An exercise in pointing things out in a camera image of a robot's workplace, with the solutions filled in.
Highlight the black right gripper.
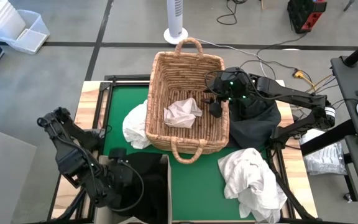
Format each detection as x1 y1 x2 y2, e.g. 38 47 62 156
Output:
201 66 256 118

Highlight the white garment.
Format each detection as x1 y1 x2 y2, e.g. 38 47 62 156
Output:
163 97 203 129
218 147 288 224
122 99 152 150

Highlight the black garment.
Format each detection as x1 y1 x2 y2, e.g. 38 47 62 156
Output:
116 152 169 224

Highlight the dark grey garment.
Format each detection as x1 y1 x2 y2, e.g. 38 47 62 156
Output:
228 98 282 151

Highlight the woven wicker basket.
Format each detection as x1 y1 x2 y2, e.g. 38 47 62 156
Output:
144 37 231 165

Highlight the green table mat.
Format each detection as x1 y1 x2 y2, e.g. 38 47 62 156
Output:
103 85 279 222

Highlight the white tower fan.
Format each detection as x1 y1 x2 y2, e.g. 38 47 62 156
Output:
163 0 189 45

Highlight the black diagonal strut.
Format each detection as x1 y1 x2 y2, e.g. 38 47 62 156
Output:
300 119 358 157

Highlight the plastic bag with white items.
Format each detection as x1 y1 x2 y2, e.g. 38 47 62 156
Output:
299 128 348 176

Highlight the clear plastic tub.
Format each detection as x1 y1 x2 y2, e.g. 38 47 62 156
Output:
0 9 51 55

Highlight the white power cable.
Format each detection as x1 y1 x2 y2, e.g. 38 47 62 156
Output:
194 37 272 80

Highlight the black floor cable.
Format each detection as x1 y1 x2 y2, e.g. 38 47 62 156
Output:
239 32 309 82
216 0 248 26

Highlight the black aluminium table frame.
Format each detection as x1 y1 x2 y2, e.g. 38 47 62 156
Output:
47 73 319 224

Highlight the yellow cable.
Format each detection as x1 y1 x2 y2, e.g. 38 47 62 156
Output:
303 73 335 94

